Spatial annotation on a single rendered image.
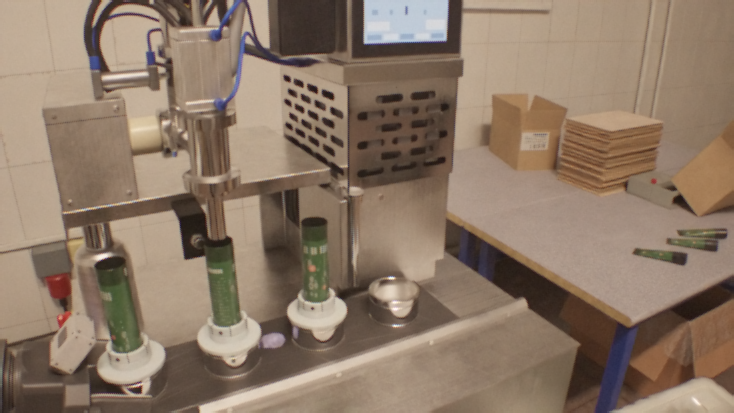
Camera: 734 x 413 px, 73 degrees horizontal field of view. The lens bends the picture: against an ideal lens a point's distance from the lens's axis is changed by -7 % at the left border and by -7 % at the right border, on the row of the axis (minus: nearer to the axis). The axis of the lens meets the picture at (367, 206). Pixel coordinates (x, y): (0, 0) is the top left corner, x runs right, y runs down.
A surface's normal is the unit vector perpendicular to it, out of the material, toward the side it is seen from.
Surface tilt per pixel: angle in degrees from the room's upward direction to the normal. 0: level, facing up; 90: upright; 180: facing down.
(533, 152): 90
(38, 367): 15
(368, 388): 0
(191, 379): 0
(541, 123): 107
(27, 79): 90
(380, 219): 90
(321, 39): 90
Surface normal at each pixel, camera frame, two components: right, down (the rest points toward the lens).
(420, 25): 0.47, 0.34
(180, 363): 0.01, -0.92
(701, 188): -0.88, 0.18
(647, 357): -0.80, -0.24
